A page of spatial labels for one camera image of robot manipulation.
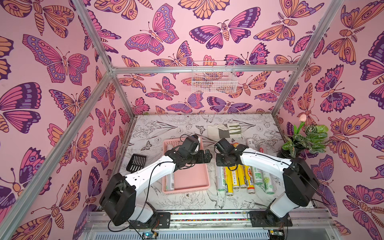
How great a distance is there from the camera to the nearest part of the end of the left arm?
23.2 inches

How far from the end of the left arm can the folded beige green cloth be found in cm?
32

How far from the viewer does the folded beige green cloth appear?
109 cm
